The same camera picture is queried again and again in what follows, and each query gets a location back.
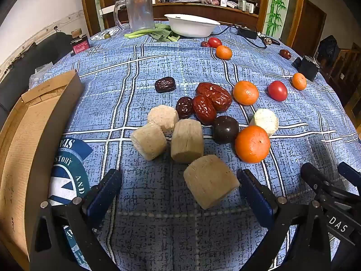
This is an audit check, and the white sugarcane piece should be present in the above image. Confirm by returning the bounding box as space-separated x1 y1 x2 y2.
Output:
249 108 279 138

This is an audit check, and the small black case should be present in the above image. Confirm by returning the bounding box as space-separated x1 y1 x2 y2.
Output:
292 55 320 82

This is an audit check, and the brown cardboard tray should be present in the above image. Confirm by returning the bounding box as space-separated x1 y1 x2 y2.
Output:
0 69 85 271

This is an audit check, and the green scallion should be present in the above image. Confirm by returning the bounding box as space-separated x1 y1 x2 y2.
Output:
124 28 158 38

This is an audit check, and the wooden door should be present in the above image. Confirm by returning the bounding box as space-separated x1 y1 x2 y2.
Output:
288 0 328 51

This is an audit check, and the dark purple plum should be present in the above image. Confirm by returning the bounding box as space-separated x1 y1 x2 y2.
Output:
212 116 240 144

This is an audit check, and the dark wrinkled date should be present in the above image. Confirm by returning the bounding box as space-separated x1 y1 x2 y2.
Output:
176 96 194 119
155 77 177 93

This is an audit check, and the black sofa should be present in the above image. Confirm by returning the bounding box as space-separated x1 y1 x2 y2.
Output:
0 31 75 130

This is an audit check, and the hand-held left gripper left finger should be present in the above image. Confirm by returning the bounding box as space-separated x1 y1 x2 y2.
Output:
30 169 123 271

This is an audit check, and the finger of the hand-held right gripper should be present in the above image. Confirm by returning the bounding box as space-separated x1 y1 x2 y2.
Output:
300 162 340 202
338 162 361 183

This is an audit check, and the wooden stair railing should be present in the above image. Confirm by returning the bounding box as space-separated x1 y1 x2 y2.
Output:
324 42 361 116

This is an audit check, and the small orange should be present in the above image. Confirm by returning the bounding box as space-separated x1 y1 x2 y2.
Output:
216 45 233 60
292 73 307 91

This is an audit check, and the beige sugarcane piece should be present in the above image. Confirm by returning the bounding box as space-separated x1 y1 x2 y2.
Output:
147 105 179 134
170 119 204 164
130 122 168 161
183 155 240 210

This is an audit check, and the large orange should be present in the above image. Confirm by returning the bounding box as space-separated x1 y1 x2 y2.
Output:
233 81 259 106
235 125 271 164

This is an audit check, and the wooden glass partition cabinet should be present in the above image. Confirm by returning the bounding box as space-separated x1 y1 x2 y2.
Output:
79 0 306 38

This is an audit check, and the white bowl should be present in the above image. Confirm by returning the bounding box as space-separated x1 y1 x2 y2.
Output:
164 14 221 38

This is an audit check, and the black backpack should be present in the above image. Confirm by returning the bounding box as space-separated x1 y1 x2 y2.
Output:
317 35 340 65

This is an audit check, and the dark bottle with red label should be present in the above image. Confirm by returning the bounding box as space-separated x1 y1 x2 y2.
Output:
70 29 90 56

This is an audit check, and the small dark metal object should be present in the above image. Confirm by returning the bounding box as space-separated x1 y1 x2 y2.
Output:
259 34 281 46

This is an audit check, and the green leafy vegetable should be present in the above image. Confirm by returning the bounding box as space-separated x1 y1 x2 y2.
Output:
148 24 181 42

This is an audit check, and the clear glass pitcher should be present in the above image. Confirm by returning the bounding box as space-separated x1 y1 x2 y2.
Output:
113 0 155 32

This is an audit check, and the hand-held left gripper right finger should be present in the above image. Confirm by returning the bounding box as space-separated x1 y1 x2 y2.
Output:
237 169 332 271

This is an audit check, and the crumpled clear plastic bag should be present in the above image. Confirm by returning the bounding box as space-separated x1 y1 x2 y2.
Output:
28 63 54 89

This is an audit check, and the black power adapter with cable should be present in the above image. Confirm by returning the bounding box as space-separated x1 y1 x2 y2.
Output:
218 24 268 49

